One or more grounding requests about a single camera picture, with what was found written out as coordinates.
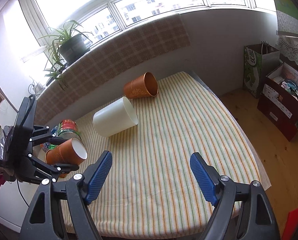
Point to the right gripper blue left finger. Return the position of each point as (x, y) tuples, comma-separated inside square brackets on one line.
[(44, 217)]

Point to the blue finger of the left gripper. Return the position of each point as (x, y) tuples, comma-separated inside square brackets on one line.
[(40, 170), (42, 134)]

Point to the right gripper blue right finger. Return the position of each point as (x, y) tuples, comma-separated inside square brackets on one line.
[(256, 218)]

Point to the orange paper cup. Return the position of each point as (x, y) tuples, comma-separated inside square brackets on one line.
[(71, 151), (143, 86)]

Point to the white plastic cup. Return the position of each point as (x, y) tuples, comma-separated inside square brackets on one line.
[(114, 118)]

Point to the blue orange soda can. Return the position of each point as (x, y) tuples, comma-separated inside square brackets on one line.
[(47, 145)]

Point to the clear labelled plastic bottle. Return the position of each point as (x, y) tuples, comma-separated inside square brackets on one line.
[(67, 129)]

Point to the white charger on sill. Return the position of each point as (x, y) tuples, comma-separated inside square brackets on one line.
[(35, 88)]

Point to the potted spider plant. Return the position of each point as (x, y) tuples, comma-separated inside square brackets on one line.
[(65, 46)]

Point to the striped table cloth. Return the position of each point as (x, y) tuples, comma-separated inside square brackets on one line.
[(150, 191)]

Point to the dark red cardboard box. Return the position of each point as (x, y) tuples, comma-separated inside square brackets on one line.
[(279, 99)]

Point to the green white paper bag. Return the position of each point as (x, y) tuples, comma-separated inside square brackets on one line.
[(259, 61)]

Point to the brown plaid sill cloth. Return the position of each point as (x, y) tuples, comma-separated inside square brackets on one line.
[(110, 59)]

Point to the white lace cloth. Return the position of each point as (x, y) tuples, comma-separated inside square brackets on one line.
[(288, 47)]

